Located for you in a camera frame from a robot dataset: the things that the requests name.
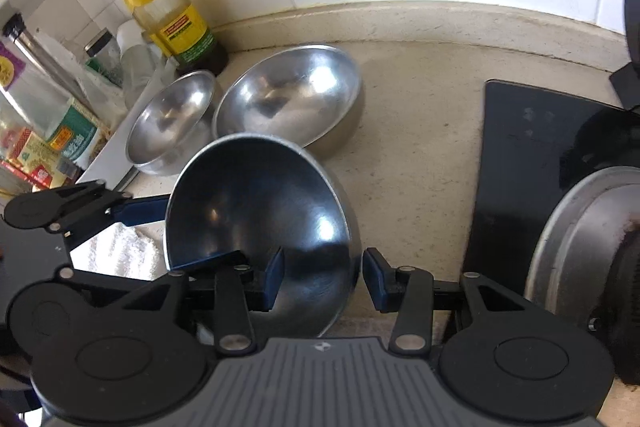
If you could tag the black glass gas stove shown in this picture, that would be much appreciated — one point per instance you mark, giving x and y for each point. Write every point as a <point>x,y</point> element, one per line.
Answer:
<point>515,167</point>

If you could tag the black round pan support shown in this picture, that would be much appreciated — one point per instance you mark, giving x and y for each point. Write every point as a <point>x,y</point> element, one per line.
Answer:
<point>631,82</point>

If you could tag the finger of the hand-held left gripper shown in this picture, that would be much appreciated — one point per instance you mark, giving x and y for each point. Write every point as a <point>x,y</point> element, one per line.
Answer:
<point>215,259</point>
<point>145,212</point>

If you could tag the clear plastic cup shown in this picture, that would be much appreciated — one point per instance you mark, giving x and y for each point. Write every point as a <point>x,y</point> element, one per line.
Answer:
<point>137,67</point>

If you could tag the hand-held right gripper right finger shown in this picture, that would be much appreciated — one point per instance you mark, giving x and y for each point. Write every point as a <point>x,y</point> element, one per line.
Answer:
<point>375,279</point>

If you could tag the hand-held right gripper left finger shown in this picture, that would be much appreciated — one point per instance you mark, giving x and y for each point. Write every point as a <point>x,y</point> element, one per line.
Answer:
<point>275,277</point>

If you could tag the steel rod with black cap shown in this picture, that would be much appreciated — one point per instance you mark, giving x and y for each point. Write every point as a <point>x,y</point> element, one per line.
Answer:
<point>35,52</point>

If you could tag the glass jar with black lid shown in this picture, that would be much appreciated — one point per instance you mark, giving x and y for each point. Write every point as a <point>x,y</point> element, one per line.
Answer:
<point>102,57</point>

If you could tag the steel bowl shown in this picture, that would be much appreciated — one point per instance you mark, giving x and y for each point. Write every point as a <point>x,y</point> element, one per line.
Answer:
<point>290,97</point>
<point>165,122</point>
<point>260,217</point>

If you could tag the white towel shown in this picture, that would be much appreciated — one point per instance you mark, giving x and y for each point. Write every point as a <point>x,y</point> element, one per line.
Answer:
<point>120,252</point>

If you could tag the purple label sauce bottle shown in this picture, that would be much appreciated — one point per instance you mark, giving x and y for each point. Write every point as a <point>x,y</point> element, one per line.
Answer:
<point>75,142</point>

